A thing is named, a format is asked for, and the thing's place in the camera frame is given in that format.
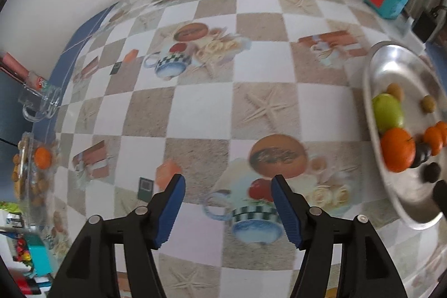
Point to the clear glass mug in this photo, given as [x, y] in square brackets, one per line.
[38, 105]

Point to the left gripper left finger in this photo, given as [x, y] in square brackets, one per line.
[89, 268]

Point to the brown longan in plate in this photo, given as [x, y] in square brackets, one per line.
[396, 91]

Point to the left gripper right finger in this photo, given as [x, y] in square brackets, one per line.
[366, 268]

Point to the black power adapter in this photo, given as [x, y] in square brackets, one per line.
[424, 26]

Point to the green mango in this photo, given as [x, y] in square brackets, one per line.
[387, 112]

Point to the orange tangerine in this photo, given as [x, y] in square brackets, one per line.
[433, 137]
[398, 149]
[442, 127]

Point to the large steel plate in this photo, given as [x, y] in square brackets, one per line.
[386, 63]

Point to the checkered printed tablecloth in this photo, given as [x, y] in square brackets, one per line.
[189, 86]

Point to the brown longan fruit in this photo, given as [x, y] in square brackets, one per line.
[428, 104]

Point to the dark plum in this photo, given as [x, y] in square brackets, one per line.
[431, 172]
[422, 154]
[440, 196]

